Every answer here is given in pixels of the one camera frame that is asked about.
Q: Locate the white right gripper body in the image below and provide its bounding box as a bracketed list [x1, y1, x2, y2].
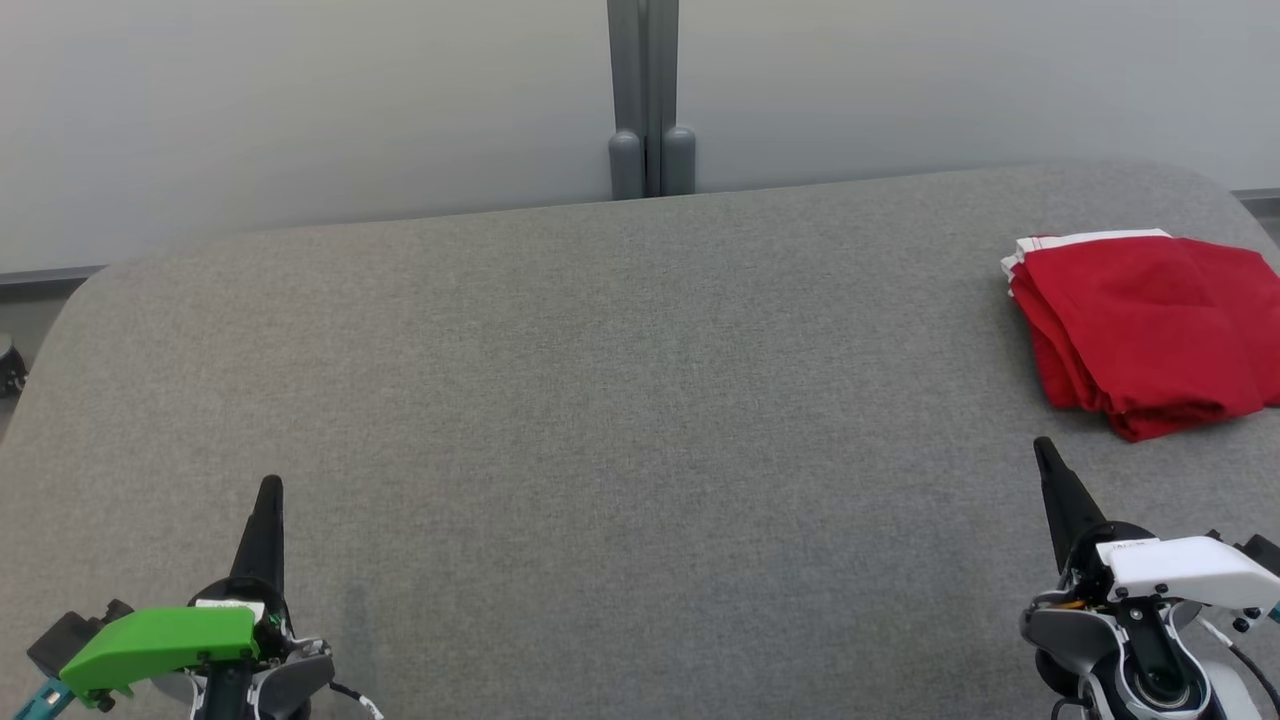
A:
[1062, 520, 1280, 613]

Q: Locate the thin left arm wire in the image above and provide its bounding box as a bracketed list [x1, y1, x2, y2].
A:
[329, 682, 385, 720]

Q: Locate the red number 23 jersey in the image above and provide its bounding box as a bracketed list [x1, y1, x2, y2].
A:
[1000, 228, 1280, 443]

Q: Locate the left camera cable teal plug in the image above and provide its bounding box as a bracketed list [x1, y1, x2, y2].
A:
[12, 678, 63, 720]

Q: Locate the red shorts white trim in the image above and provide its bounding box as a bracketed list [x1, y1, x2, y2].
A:
[1010, 236, 1280, 421]

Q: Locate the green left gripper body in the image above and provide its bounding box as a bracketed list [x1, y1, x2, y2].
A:
[60, 578, 293, 720]

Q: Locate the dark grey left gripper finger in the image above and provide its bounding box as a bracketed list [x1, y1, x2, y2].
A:
[230, 475, 287, 602]

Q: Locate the thin right arm wire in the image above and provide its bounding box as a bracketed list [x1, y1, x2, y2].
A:
[1194, 619, 1280, 720]

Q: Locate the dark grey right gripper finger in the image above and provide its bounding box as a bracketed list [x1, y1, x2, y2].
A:
[1033, 436, 1107, 577]

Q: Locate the grey partition frame post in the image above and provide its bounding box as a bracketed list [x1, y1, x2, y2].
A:
[646, 0, 698, 198]
[605, 0, 647, 202]

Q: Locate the thin arm wire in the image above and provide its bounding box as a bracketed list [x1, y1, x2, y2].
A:
[1194, 619, 1280, 720]
[329, 682, 385, 720]

